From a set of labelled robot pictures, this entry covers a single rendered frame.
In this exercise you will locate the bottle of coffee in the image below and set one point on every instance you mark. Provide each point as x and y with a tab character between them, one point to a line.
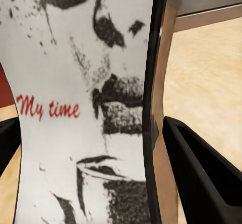
87	79

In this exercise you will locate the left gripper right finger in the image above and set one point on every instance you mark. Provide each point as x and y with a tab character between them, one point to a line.
209	186

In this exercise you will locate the fixed window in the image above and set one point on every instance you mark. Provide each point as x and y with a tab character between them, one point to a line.
197	13

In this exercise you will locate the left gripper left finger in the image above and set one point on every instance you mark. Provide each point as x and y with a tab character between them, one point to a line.
9	141

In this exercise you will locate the countertop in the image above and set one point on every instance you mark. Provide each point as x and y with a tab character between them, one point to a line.
202	88

